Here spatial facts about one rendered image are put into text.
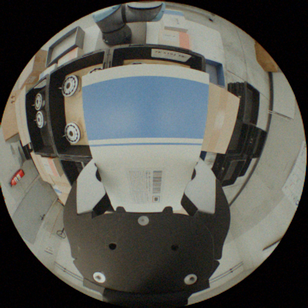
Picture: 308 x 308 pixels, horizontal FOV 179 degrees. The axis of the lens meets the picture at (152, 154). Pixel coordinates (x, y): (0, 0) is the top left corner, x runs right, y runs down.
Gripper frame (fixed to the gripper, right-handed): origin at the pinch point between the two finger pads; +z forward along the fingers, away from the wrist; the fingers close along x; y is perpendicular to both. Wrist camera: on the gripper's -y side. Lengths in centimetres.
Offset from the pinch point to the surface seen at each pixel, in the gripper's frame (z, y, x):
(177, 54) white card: 20.6, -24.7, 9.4
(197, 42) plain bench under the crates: 41, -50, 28
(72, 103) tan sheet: 27.9, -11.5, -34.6
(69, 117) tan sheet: 27.8, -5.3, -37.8
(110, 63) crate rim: 19.3, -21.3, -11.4
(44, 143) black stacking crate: 28, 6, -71
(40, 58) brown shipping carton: 31, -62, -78
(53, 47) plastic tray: 35, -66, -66
